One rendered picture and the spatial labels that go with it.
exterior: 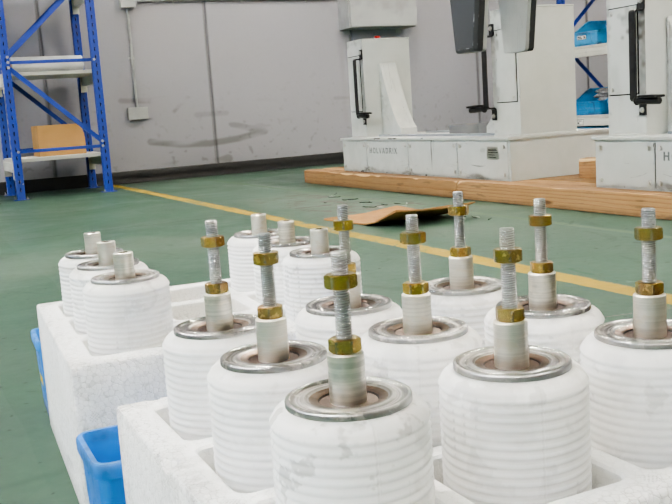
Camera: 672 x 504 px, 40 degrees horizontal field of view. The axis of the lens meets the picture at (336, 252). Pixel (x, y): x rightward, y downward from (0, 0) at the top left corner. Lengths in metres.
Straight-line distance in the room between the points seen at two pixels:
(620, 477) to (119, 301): 0.58
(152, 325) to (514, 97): 3.09
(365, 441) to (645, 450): 0.22
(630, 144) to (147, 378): 2.58
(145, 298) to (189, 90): 6.09
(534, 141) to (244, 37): 3.68
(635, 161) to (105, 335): 2.57
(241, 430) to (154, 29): 6.48
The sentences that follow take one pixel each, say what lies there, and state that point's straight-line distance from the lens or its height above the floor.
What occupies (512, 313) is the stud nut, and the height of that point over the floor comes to 0.29.
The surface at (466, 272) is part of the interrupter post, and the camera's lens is 0.85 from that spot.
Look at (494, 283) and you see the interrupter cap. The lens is 0.87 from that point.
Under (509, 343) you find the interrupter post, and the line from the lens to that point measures 0.60.
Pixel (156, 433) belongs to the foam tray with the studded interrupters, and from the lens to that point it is 0.75.
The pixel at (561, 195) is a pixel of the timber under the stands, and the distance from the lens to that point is 3.56.
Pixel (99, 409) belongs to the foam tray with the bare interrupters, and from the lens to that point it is 1.01.
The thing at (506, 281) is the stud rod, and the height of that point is 0.31.
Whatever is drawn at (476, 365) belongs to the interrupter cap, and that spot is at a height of 0.25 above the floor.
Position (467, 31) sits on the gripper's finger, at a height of 0.46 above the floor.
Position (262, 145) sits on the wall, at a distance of 7.26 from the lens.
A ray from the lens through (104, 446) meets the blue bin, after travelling 0.98.
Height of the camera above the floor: 0.42
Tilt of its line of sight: 9 degrees down
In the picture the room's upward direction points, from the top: 4 degrees counter-clockwise
